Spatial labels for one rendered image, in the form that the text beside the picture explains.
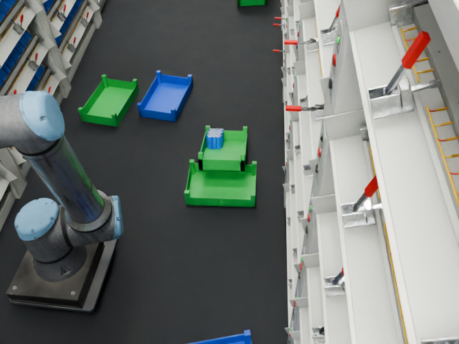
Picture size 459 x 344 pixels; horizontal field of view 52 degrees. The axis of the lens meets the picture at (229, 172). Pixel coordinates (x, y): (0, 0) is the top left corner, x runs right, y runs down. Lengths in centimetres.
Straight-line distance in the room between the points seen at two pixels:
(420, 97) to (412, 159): 9
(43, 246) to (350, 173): 119
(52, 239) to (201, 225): 63
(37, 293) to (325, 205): 121
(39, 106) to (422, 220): 88
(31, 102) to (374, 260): 81
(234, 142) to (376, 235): 169
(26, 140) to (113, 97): 154
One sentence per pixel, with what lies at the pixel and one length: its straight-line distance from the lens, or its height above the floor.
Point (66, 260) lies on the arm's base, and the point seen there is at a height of 19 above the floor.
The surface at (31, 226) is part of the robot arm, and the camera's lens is 165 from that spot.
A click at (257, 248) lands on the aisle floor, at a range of 192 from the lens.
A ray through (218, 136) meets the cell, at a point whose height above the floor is 10.
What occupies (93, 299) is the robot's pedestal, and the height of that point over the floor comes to 6.
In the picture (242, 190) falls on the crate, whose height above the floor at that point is 0.
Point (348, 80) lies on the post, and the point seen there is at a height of 120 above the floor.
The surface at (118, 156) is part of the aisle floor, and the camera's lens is 232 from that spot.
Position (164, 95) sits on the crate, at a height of 0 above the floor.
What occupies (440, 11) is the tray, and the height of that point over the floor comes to 145.
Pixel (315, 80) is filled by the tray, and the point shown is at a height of 89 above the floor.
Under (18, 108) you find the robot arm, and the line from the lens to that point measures 114.
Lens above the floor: 161
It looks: 48 degrees down
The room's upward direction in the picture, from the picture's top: 2 degrees counter-clockwise
